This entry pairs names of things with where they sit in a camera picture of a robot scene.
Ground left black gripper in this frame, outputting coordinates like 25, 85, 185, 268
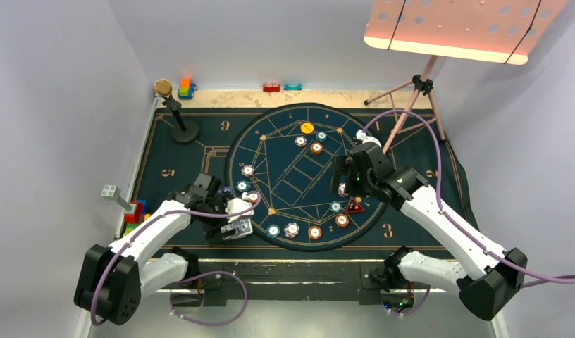
197, 191, 239, 244

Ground pink chips seat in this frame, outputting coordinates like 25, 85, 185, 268
240, 165, 254, 177
338, 183, 348, 197
295, 135, 307, 147

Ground red dealer button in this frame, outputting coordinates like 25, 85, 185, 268
346, 197, 365, 214

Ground teal chips seat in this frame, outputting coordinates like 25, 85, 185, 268
316, 132, 328, 143
235, 180, 251, 192
329, 201, 342, 213

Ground blue playing card deck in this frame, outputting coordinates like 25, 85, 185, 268
221, 219, 253, 241

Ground orange chips seat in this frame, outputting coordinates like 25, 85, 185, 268
248, 192, 261, 204
335, 213, 350, 228
310, 142, 323, 155

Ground yellow big blind button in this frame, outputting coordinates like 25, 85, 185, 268
300, 122, 315, 134

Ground teal poker chip stack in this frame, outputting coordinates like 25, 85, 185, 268
266, 224, 281, 238

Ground orange poker chip stack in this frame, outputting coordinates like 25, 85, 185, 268
308, 226, 322, 240

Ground pink blue poker chip stack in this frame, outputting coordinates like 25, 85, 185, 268
284, 223, 300, 239

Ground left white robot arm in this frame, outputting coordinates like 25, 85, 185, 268
73, 173, 261, 326

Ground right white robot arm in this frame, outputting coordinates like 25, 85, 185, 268
330, 130, 528, 320

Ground dark green rectangular poker mat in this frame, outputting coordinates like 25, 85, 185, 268
132, 103, 479, 261

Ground colourful lego toy car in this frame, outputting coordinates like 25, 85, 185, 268
123, 199, 149, 235

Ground round blue poker mat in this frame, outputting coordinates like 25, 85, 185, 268
221, 104, 386, 252

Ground grey lego brick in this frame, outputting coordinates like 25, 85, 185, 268
101, 184, 135, 213

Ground orange green blue toy blocks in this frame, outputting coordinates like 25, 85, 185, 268
178, 77, 197, 99

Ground teal toy block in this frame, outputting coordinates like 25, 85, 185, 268
283, 82, 302, 91

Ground red toy block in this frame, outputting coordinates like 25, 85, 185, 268
262, 82, 281, 92

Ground pink music stand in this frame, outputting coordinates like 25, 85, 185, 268
363, 0, 571, 155

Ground black aluminium mounting rail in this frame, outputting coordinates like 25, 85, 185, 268
168, 261, 431, 309

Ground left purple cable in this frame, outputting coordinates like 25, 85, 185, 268
90, 190, 263, 327

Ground purple cable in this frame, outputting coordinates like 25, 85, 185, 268
90, 190, 263, 327
361, 108, 575, 318

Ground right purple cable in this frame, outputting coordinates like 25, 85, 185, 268
361, 108, 575, 318

